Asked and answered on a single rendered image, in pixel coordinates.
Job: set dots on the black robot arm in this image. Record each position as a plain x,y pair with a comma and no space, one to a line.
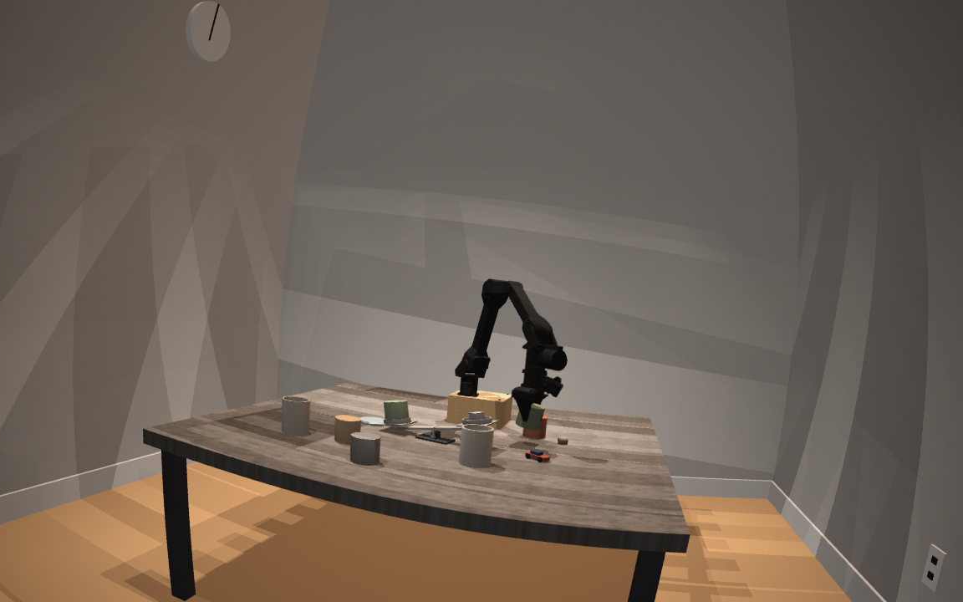
542,348

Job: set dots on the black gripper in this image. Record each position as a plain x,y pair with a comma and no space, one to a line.
527,394

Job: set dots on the dark grey cylinder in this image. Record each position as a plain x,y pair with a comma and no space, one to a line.
365,448

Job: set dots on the red toy car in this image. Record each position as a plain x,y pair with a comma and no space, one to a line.
536,454

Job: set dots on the grey cylindrical cup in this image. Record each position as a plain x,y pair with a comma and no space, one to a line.
476,445
295,415

